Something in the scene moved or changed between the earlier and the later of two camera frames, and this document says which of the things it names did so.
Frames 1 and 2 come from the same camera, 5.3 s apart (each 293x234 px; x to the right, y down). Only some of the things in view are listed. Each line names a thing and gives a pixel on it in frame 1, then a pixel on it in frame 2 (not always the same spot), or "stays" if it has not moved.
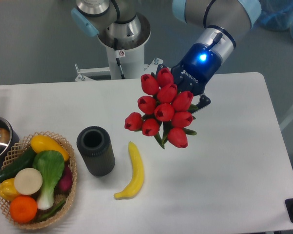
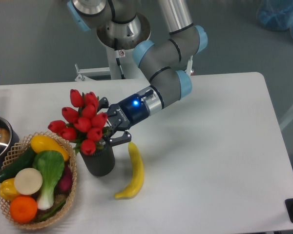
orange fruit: (23, 209) stays
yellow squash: (40, 143) stays
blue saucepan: (4, 136) stays
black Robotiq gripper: (199, 66) -> (123, 115)
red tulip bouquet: (163, 113) -> (81, 124)
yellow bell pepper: (7, 189) stays
